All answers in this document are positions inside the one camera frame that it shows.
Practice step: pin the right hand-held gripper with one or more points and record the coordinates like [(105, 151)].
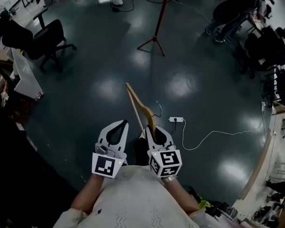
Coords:
[(167, 161)]

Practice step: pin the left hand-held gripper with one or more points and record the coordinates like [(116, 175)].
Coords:
[(104, 166)]

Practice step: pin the wooden clothes hanger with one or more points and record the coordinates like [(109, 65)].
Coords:
[(142, 104)]

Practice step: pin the red-brown coat stand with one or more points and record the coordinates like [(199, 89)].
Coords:
[(159, 20)]

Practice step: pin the person's right forearm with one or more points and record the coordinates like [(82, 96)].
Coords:
[(180, 193)]

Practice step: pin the person's left forearm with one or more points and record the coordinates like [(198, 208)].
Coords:
[(86, 196)]

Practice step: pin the person's black shoe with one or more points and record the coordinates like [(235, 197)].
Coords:
[(141, 151)]

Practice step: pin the white power strip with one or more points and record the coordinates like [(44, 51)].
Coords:
[(176, 119)]

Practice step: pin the silver wristwatch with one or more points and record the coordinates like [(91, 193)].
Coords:
[(170, 178)]

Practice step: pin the person's white knitted sweater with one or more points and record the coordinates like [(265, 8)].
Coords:
[(135, 198)]

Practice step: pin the yellow-green cloth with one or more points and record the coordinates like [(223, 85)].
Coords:
[(205, 202)]

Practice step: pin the white cabinet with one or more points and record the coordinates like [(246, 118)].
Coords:
[(25, 73)]

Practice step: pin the black office chair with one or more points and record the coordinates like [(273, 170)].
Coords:
[(41, 40)]

